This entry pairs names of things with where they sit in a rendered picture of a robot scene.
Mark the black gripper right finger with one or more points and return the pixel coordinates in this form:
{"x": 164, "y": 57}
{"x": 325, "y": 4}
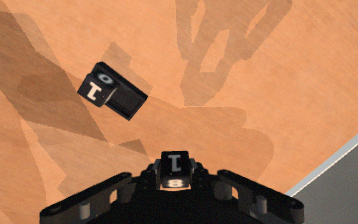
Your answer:
{"x": 259, "y": 201}

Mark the black calendar cube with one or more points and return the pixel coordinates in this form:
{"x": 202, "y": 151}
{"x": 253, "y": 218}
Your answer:
{"x": 175, "y": 171}
{"x": 98, "y": 88}

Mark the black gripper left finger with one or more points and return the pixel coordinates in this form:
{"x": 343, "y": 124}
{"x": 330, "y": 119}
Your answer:
{"x": 95, "y": 200}

